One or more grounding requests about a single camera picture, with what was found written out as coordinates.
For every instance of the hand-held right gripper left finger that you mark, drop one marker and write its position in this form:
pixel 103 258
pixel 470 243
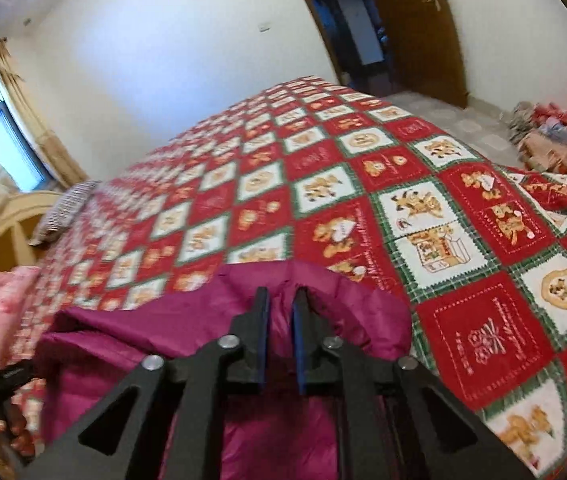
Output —
pixel 263 340

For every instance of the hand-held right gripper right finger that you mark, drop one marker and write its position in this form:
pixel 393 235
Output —
pixel 300 345

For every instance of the magenta puffer jacket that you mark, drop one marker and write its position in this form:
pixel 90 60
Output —
pixel 113 340

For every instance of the pile of colourful clothes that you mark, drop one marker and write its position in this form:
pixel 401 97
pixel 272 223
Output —
pixel 543 140

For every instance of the pink floral pillow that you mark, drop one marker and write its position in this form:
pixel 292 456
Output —
pixel 8 300

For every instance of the wooden headboard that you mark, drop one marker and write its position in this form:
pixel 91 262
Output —
pixel 8 230

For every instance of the striped pillow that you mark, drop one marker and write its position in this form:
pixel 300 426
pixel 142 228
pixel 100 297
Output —
pixel 63 210

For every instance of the red printed bed quilt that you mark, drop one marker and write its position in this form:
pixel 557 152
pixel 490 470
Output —
pixel 413 185

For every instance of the brown wooden door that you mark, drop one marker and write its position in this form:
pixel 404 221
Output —
pixel 413 35

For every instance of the brown door frame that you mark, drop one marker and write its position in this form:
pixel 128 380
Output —
pixel 319 25

